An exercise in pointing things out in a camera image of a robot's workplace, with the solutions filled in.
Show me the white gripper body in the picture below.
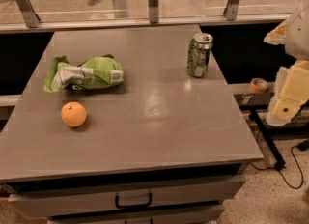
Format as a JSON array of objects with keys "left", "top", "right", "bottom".
[{"left": 285, "top": 0, "right": 309, "bottom": 60}]

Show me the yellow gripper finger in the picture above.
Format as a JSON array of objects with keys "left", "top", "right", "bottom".
[
  {"left": 266, "top": 60, "right": 309, "bottom": 126},
  {"left": 264, "top": 19, "right": 288, "bottom": 45}
]

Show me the green rice chip bag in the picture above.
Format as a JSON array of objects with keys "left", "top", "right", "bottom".
[{"left": 43, "top": 54, "right": 125, "bottom": 93}]

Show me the orange tape roll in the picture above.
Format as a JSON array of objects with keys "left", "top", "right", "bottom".
[{"left": 249, "top": 78, "right": 268, "bottom": 94}]

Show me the green soda can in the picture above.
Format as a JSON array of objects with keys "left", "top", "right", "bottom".
[{"left": 186, "top": 33, "right": 213, "bottom": 78}]

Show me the grey upper drawer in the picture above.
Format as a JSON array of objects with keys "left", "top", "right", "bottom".
[{"left": 9, "top": 174, "right": 245, "bottom": 217}]

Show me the grey drawer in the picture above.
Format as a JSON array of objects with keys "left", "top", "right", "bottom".
[
  {"left": 47, "top": 205, "right": 225, "bottom": 224},
  {"left": 9, "top": 174, "right": 245, "bottom": 217}
]

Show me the grey lower drawer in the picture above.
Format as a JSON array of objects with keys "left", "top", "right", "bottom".
[{"left": 47, "top": 205, "right": 225, "bottom": 224}]

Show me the orange fruit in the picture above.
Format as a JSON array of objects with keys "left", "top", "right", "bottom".
[{"left": 61, "top": 101, "right": 87, "bottom": 127}]

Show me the black cable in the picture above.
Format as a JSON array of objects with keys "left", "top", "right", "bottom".
[{"left": 250, "top": 145, "right": 305, "bottom": 190}]

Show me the black metal frame leg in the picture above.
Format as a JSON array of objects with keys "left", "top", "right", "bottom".
[{"left": 249, "top": 108, "right": 286, "bottom": 171}]

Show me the middle metal railing bracket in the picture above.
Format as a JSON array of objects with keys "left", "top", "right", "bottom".
[{"left": 148, "top": 0, "right": 159, "bottom": 23}]

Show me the black drawer handle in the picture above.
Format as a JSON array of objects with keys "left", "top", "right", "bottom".
[{"left": 114, "top": 193, "right": 153, "bottom": 210}]

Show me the left metal railing bracket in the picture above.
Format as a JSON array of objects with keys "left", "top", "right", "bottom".
[{"left": 15, "top": 0, "right": 41, "bottom": 28}]

